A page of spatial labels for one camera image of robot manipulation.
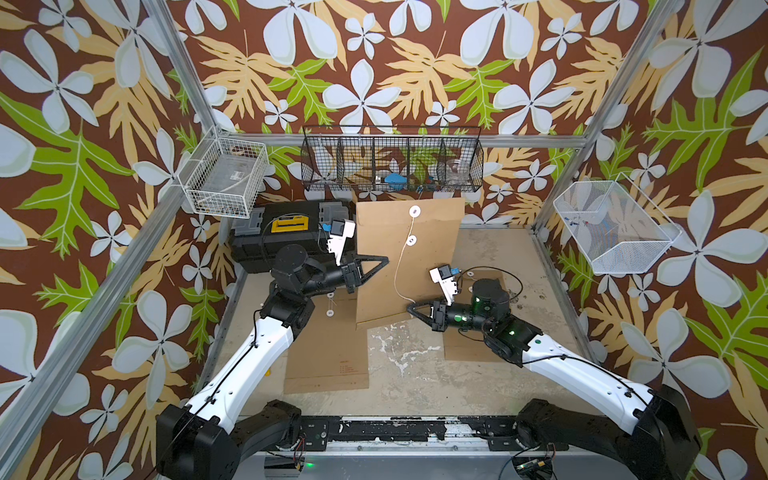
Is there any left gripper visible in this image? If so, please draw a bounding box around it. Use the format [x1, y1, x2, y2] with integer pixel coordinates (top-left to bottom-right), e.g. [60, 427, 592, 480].
[296, 252, 383, 301]

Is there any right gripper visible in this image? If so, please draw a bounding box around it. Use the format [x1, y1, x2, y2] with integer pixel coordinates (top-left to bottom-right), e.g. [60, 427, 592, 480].
[407, 298, 496, 336]

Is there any brown kraft file bag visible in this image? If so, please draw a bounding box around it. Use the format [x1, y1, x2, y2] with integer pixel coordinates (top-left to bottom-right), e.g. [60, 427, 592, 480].
[284, 288, 369, 394]

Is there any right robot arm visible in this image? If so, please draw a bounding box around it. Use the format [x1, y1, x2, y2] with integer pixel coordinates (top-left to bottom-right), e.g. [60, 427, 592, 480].
[407, 279, 702, 479]

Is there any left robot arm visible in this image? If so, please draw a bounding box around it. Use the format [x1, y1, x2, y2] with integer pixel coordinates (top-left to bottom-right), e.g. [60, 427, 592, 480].
[155, 244, 389, 479]

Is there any black toolbox yellow latch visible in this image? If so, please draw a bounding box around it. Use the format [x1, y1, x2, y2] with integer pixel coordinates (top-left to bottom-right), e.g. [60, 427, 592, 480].
[228, 200, 356, 274]

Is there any blue object in basket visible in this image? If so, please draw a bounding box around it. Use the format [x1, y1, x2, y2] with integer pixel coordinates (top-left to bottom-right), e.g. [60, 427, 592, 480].
[384, 173, 408, 191]

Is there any white mesh basket right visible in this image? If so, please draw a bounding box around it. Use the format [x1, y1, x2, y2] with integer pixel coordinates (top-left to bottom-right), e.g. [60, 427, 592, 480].
[554, 174, 682, 275]

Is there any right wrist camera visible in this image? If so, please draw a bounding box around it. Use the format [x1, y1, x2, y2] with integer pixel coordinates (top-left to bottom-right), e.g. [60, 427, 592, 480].
[429, 265, 460, 306]

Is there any black wire basket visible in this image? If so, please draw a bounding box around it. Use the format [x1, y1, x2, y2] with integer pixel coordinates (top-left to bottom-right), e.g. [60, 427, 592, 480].
[299, 125, 485, 193]

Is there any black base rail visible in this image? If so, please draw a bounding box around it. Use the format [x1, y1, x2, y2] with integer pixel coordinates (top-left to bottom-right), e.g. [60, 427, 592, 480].
[299, 415, 570, 452]

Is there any white wire basket left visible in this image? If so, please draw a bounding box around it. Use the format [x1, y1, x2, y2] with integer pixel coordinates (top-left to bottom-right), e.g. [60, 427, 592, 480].
[179, 128, 270, 219]

